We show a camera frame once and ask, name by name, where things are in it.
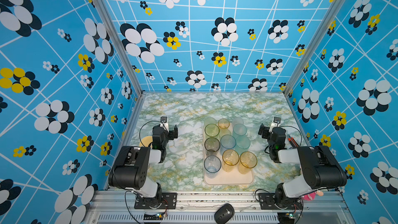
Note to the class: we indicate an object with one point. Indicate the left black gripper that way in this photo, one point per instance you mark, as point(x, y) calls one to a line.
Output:
point(169, 134)

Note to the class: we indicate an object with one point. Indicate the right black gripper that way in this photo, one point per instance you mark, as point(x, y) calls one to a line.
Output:
point(266, 131)

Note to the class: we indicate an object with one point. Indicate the teal cup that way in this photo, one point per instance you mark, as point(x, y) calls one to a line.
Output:
point(242, 144)
point(239, 130)

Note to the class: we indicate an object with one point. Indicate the clear colourless cup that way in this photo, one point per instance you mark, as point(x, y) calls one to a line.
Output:
point(237, 120)

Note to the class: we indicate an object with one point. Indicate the amber cup back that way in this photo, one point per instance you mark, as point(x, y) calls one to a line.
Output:
point(247, 162)

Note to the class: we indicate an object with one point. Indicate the blue-grey translucent cup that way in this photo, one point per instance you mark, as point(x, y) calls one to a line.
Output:
point(227, 142)

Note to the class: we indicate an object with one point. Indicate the green translucent cup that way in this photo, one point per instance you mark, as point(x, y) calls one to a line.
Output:
point(211, 130)

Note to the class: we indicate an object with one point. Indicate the pale green tall cup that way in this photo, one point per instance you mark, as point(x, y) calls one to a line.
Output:
point(210, 120)

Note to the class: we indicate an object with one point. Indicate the dark smoky cup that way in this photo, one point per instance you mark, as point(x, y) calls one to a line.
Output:
point(211, 146)

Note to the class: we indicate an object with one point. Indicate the amber cup front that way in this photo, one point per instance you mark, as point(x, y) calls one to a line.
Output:
point(230, 159)

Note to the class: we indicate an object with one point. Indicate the grey-blue clear cup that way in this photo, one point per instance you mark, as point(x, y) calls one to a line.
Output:
point(212, 165)

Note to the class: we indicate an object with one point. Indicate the small amber cup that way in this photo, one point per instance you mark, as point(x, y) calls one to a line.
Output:
point(223, 124)

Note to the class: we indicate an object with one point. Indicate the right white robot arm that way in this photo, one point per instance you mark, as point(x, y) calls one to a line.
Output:
point(319, 168)

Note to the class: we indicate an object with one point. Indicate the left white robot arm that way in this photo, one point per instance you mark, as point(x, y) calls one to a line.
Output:
point(130, 169)

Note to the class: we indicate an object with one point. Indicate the beige plastic tray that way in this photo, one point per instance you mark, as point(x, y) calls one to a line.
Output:
point(224, 178)

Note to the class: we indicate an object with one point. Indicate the red black utility knife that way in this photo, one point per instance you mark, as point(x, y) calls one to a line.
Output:
point(292, 142)

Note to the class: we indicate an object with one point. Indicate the pink plush doll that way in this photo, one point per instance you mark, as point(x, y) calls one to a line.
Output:
point(311, 196)

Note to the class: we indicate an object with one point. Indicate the black computer mouse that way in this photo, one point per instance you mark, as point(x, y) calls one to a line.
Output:
point(224, 214)

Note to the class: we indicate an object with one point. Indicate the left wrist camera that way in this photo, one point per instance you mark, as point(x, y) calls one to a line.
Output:
point(164, 123)

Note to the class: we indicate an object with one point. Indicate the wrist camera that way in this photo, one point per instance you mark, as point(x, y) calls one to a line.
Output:
point(275, 123)
point(164, 123)

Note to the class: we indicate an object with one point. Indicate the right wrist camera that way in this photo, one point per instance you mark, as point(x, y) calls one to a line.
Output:
point(275, 123)

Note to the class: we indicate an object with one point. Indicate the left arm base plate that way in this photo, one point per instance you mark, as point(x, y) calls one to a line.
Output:
point(166, 200)

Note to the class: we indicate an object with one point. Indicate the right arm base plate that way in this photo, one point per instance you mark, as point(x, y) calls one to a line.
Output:
point(267, 201)

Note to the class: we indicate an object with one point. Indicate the aluminium front frame rail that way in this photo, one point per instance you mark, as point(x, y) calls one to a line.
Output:
point(199, 207)

